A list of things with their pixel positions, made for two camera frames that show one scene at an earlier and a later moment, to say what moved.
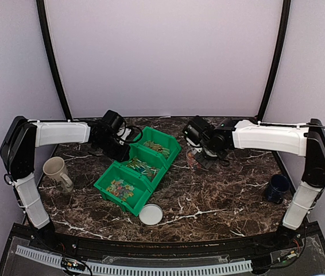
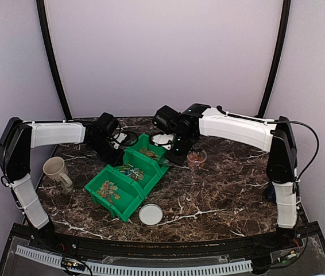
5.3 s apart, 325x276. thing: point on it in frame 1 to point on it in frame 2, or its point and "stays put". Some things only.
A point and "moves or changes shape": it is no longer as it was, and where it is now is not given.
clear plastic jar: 192,163 stays put
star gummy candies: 118,188 to 108,190
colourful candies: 144,168 to 134,172
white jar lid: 150,214 stays put
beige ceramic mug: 55,168 stays put
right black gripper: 205,163 to 176,158
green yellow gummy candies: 157,148 to 150,153
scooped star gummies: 192,162 stays put
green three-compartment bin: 128,184 moves or changes shape
